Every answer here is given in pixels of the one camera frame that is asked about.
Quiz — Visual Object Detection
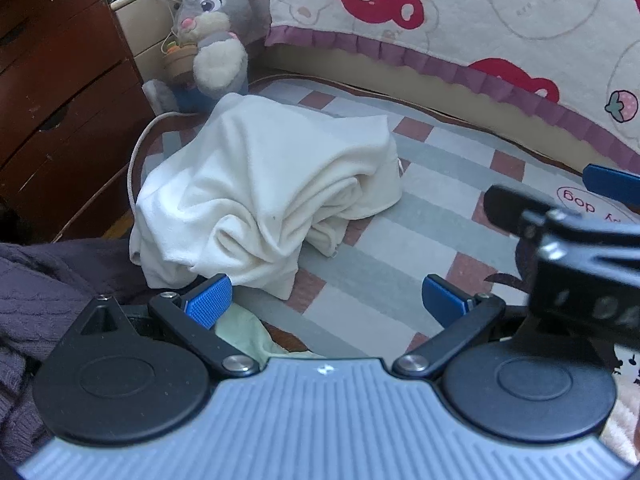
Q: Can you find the bear printed quilt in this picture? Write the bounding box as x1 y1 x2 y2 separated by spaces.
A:
264 0 640 167

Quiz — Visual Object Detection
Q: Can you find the thin white cable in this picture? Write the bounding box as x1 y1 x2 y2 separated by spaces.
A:
142 0 183 58

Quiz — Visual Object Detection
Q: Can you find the light green cloth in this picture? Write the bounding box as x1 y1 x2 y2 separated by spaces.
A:
215 305 327 361

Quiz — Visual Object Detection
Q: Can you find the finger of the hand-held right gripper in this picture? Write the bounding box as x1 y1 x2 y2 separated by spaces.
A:
581 163 640 202
483 184 583 242

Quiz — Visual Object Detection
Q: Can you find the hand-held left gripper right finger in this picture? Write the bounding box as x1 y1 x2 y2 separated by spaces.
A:
391 274 508 380

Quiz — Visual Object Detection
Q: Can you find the grey plush rabbit toy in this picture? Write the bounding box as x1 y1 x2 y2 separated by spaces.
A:
162 0 253 111

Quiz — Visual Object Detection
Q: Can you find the thick white cable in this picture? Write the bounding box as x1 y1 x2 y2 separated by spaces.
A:
127 110 213 217

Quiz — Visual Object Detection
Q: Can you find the white garment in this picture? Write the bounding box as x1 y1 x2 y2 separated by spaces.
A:
129 92 405 301

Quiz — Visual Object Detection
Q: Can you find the dark wooden drawer cabinet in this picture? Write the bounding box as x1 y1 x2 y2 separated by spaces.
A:
0 0 157 242

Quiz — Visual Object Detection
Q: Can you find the checked bed sheet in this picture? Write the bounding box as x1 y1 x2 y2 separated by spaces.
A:
134 77 640 461

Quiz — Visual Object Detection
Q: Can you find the beige mattress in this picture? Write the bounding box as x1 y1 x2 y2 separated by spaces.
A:
250 42 640 175

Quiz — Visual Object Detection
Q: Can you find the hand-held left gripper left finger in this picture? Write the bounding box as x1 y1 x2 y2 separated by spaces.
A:
75 274 262 378

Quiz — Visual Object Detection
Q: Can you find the beige bedside cabinet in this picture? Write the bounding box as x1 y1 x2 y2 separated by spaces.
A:
110 0 190 86

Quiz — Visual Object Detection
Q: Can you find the purple knit sweater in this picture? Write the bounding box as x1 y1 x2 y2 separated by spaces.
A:
0 242 152 464

